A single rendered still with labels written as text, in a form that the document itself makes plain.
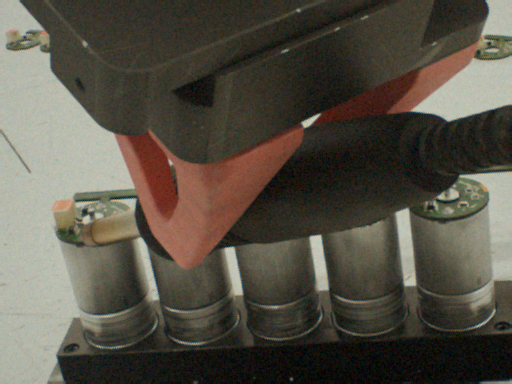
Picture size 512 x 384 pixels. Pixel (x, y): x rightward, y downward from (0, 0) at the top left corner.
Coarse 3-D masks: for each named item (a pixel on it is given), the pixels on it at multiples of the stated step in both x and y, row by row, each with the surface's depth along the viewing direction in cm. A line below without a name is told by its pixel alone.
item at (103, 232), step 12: (120, 216) 30; (132, 216) 29; (84, 228) 32; (96, 228) 31; (108, 228) 31; (120, 228) 30; (132, 228) 29; (84, 240) 32; (96, 240) 32; (108, 240) 31; (120, 240) 30
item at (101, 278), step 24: (96, 216) 35; (72, 264) 34; (96, 264) 34; (120, 264) 34; (72, 288) 35; (96, 288) 34; (120, 288) 35; (144, 288) 35; (96, 312) 35; (120, 312) 35; (144, 312) 35; (96, 336) 35; (120, 336) 35; (144, 336) 36
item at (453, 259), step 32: (416, 224) 33; (448, 224) 32; (480, 224) 32; (416, 256) 33; (448, 256) 33; (480, 256) 33; (448, 288) 33; (480, 288) 33; (448, 320) 34; (480, 320) 34
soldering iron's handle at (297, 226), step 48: (336, 144) 19; (384, 144) 18; (432, 144) 18; (480, 144) 17; (288, 192) 21; (336, 192) 20; (384, 192) 19; (432, 192) 18; (144, 240) 27; (240, 240) 24; (288, 240) 23
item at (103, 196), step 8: (496, 168) 34; (504, 168) 34; (88, 192) 36; (96, 192) 36; (104, 192) 36; (112, 192) 36; (120, 192) 36; (128, 192) 36; (136, 192) 36; (80, 200) 36; (88, 200) 36; (96, 200) 36; (104, 200) 36; (112, 200) 36
